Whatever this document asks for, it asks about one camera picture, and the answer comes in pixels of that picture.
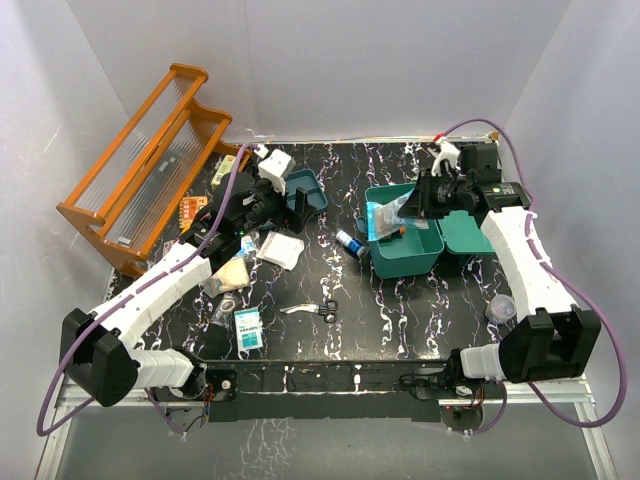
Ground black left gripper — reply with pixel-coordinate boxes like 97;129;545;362
236;164;315;237

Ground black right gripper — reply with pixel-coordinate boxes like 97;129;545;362
398;169;471;220

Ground white gauze pad packet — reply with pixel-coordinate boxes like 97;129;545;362
257;231;305;271

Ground light blue cotton swab packet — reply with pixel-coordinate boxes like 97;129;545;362
366;193;429;242

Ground amber bottle orange cap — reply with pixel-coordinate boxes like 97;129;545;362
380;226;406;242

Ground teal medicine kit box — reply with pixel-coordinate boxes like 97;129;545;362
369;211;494;279

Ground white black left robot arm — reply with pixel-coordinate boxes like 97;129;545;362
60;173;317;407

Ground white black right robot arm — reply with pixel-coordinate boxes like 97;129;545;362
399;137;601;397

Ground dark teal divided tray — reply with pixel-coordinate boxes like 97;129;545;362
286;168;328;214

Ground blue white bandage roll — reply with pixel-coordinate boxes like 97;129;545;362
335;230;368;258

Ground alcohol wipes plastic bag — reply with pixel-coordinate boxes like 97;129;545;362
234;235;260;261

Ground yellow white small box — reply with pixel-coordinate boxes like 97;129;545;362
210;155;236;190

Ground cream gloves plastic bag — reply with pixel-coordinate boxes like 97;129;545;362
202;257;250;298

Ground orange snack packet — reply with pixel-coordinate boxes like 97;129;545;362
178;196;208;232

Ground small clear zip bag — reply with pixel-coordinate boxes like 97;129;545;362
211;292;241;329

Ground teal white sachet packet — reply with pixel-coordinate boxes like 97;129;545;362
234;308;263;352

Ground orange wooden shelf rack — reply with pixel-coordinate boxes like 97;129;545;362
56;63;239;278

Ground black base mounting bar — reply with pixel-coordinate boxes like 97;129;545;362
149;358;506;424

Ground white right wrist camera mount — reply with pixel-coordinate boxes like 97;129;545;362
431;137;460;176

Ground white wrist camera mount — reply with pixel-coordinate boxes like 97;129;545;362
431;137;460;176
258;149;295;196

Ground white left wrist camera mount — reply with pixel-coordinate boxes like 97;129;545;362
258;149;295;196

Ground black handled scissors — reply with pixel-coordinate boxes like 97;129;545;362
280;300;338;324

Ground aluminium frame rail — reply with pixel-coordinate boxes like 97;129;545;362
34;362;619;480

